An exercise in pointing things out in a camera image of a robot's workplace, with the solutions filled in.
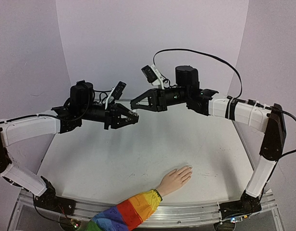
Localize glitter nail polish bottle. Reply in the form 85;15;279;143
129;111;138;117

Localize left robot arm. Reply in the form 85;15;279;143
0;80;139;210

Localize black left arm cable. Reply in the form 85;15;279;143
0;114;62;126

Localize rainbow sleeve forearm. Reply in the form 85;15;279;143
85;189;162;231

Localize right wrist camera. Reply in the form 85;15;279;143
141;64;165;90

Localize aluminium back table rail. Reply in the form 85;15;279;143
94;98;148;103

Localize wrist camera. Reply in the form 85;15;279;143
105;81;127;109
141;64;165;90

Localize aluminium front rail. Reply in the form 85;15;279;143
8;190;284;231

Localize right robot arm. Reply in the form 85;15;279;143
131;65;290;223

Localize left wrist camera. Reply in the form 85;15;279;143
105;81;127;109

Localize mannequin hand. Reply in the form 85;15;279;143
156;166;193;197

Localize black right camera cable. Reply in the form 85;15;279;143
152;49;244;99

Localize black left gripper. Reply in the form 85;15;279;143
79;101;140;129

